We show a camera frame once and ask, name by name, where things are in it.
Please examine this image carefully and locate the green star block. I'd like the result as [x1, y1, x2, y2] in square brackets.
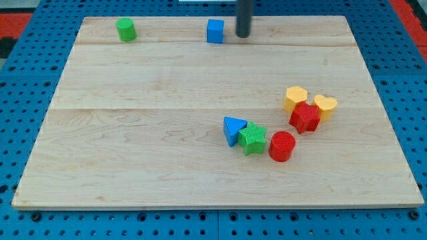
[238, 122, 267, 155]

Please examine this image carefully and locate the red star block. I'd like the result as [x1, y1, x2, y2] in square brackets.
[289, 103, 320, 134]

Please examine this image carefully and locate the blue triangle block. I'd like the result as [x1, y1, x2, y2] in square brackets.
[223, 116, 248, 147]

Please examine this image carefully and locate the light wooden board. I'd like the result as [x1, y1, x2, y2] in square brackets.
[11, 15, 424, 211]

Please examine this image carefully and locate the red cylinder block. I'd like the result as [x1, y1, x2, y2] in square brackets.
[269, 131, 296, 162]

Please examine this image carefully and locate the yellow hexagon block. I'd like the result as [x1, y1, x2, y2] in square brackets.
[283, 86, 308, 113]

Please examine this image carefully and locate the blue cube block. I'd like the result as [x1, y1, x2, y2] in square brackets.
[206, 19, 224, 44]

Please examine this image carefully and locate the yellow heart block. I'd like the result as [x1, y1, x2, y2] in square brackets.
[313, 95, 338, 122]

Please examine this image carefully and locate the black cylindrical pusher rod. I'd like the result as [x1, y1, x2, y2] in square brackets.
[236, 0, 254, 38]

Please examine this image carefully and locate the green cylinder block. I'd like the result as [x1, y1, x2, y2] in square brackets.
[115, 17, 137, 42]

